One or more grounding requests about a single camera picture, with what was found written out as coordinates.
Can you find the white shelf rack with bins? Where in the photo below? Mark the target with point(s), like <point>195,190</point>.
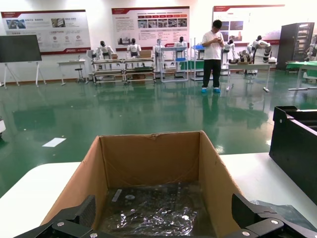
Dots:
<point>199,47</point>

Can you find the man in white shirt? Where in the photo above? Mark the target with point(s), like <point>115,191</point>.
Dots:
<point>211,47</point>

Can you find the red-trimmed wall info board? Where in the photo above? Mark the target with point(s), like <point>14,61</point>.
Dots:
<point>128,24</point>
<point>247,22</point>
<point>71,32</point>

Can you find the white humanoid robot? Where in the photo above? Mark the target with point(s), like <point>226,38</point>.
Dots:
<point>134,48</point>
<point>262,49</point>
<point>313,47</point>
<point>180,44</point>
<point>156,54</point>
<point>105,49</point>
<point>229,45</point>

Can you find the open brown cardboard box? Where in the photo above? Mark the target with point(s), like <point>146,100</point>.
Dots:
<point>153,158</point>

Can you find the white frame shelf cart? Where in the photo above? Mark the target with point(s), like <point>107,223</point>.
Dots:
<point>173,48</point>

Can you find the white pipe rack workbench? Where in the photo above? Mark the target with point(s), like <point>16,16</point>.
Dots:
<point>109,72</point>
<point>138,71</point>

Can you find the white floor cabinet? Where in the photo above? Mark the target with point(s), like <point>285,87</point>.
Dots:
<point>89,64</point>

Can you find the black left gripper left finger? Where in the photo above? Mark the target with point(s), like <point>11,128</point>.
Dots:
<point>74,223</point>

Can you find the small white table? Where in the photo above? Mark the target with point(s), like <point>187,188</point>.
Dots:
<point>71,62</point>

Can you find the graphics card with metal bracket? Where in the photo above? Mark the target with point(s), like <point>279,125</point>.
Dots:
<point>148,196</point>

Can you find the black server cabinet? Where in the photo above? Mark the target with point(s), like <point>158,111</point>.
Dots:
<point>287,44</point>

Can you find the long white work table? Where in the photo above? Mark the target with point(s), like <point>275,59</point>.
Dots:
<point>250,65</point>

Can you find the black slotted plastic container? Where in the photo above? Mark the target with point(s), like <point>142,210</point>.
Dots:
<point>292,148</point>

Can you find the black screen on white stand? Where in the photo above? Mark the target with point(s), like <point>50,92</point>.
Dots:
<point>19,48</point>

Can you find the grey translucent antistatic bag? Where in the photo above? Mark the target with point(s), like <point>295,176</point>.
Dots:
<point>161,219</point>

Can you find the green-topped table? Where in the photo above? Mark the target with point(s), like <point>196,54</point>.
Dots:
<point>302,65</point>

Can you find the black stool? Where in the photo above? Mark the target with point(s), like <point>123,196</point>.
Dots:
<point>79,70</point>

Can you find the small brown carton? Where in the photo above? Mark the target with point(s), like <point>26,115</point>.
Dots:
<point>146,54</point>

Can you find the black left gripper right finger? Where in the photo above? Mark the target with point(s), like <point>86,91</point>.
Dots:
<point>257,220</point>

